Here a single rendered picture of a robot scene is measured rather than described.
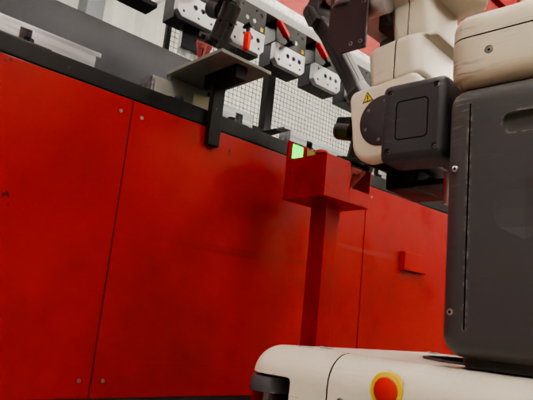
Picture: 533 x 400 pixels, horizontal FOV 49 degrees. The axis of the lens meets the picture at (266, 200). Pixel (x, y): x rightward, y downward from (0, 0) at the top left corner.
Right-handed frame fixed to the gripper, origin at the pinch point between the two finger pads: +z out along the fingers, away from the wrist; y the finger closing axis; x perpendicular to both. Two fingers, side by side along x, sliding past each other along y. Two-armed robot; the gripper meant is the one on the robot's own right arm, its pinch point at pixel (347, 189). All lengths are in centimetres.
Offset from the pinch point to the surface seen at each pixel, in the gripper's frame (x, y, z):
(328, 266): 5.8, -5.9, 22.5
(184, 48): 40, 44, -29
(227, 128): 31.1, 23.2, -7.7
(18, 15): 74, 96, -28
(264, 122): -59, 119, -27
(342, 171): 8.4, -3.7, -4.3
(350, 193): 4.4, -5.2, 1.1
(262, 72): 30.0, 15.2, -25.1
